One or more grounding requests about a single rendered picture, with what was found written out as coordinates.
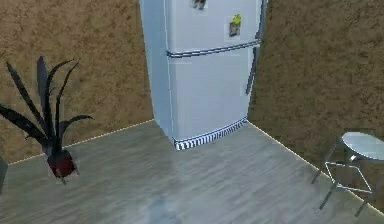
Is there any dark house plant red pot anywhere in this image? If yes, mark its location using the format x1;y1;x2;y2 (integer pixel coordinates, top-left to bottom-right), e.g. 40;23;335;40
0;55;94;186

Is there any round white metal stool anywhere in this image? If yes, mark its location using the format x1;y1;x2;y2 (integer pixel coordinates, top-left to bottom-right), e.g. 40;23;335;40
311;131;384;218

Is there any grey fridge door handle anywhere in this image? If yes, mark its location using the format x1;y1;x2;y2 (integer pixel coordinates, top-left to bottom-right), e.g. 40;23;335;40
255;0;269;41
245;46;259;96

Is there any yellow green fridge magnet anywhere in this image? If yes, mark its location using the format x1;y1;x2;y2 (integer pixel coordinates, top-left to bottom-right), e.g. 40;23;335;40
228;13;242;38

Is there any black fridge magnet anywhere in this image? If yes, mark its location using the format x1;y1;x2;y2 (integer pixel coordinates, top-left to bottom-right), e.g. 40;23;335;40
191;0;208;11

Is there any white fridge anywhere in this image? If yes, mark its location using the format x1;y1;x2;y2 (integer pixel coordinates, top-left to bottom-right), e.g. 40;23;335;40
138;0;269;152

